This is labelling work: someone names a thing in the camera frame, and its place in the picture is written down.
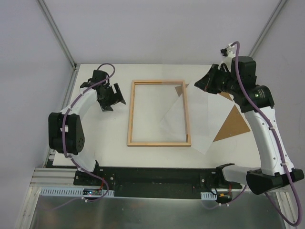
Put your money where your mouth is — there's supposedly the left aluminium corner post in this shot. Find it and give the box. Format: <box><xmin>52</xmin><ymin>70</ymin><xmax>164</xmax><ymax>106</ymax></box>
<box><xmin>36</xmin><ymin>0</ymin><xmax>80</xmax><ymax>70</ymax></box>

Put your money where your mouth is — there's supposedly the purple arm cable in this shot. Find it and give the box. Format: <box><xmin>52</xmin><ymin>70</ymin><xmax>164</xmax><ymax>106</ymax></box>
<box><xmin>49</xmin><ymin>62</ymin><xmax>117</xmax><ymax>210</ymax></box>
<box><xmin>201</xmin><ymin>41</ymin><xmax>301</xmax><ymax>226</ymax></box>

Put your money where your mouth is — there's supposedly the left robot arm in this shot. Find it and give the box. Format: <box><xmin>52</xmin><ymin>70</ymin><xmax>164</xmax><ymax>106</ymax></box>
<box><xmin>48</xmin><ymin>69</ymin><xmax>126</xmax><ymax>186</ymax></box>

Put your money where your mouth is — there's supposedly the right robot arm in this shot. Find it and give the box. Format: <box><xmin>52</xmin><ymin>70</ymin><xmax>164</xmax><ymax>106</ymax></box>
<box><xmin>194</xmin><ymin>56</ymin><xmax>304</xmax><ymax>195</ymax></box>

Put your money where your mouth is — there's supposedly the aluminium front rail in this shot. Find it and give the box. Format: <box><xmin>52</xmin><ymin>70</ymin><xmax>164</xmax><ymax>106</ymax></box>
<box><xmin>30</xmin><ymin>167</ymin><xmax>289</xmax><ymax>192</ymax></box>

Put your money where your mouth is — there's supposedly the brown backing board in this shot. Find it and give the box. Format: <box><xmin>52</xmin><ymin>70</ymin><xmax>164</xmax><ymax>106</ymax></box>
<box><xmin>186</xmin><ymin>86</ymin><xmax>250</xmax><ymax>150</ymax></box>

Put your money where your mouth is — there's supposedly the white photo paper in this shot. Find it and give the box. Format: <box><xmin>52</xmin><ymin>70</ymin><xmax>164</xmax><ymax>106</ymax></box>
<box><xmin>160</xmin><ymin>83</ymin><xmax>236</xmax><ymax>155</ymax></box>

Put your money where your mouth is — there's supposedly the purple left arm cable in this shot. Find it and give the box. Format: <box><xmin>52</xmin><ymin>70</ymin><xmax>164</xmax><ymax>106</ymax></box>
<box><xmin>49</xmin><ymin>62</ymin><xmax>117</xmax><ymax>210</ymax></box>

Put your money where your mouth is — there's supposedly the clear acrylic sheet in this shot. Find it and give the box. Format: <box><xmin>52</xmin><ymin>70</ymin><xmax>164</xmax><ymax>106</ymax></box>
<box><xmin>159</xmin><ymin>63</ymin><xmax>234</xmax><ymax>141</ymax></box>

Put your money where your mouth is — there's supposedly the wooden picture frame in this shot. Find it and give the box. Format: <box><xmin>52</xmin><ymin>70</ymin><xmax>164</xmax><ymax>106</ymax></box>
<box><xmin>127</xmin><ymin>80</ymin><xmax>192</xmax><ymax>147</ymax></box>

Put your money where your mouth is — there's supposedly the right aluminium corner post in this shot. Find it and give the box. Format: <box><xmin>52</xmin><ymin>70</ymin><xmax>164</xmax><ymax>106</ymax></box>
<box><xmin>247</xmin><ymin>0</ymin><xmax>289</xmax><ymax>59</ymax></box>

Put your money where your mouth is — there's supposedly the white cable duct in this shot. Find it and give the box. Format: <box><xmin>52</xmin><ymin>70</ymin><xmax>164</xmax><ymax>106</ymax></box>
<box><xmin>200</xmin><ymin>192</ymin><xmax>217</xmax><ymax>201</ymax></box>
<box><xmin>40</xmin><ymin>187</ymin><xmax>114</xmax><ymax>198</ymax></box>

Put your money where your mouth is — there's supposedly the right white cable duct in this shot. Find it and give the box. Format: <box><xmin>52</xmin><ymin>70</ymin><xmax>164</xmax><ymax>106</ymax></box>
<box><xmin>200</xmin><ymin>192</ymin><xmax>217</xmax><ymax>201</ymax></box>

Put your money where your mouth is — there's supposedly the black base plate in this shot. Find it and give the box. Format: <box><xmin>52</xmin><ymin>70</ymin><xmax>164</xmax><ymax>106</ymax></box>
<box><xmin>73</xmin><ymin>167</ymin><xmax>242</xmax><ymax>199</ymax></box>

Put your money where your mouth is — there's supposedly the aluminium corner post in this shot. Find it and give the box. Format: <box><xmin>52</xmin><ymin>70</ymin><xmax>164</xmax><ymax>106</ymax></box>
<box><xmin>36</xmin><ymin>0</ymin><xmax>80</xmax><ymax>70</ymax></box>
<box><xmin>247</xmin><ymin>0</ymin><xmax>289</xmax><ymax>59</ymax></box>

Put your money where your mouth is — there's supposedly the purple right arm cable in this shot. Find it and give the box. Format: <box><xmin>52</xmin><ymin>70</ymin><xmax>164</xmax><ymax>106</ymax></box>
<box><xmin>201</xmin><ymin>41</ymin><xmax>301</xmax><ymax>226</ymax></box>

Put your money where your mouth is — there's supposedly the left white cable duct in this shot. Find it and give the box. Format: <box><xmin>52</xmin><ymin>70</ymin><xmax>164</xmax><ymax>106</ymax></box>
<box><xmin>40</xmin><ymin>187</ymin><xmax>114</xmax><ymax>198</ymax></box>

